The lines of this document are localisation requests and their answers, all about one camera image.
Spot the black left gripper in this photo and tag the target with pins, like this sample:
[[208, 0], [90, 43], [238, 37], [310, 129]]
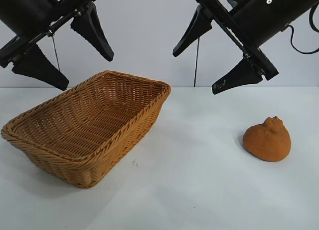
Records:
[[27, 13]]

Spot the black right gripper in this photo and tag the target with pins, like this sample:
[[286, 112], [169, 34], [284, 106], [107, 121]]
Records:
[[261, 18]]

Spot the bumpy orange fruit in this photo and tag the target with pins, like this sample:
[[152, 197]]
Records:
[[266, 145]]

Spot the woven wicker basket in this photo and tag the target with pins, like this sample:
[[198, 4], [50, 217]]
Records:
[[87, 130]]

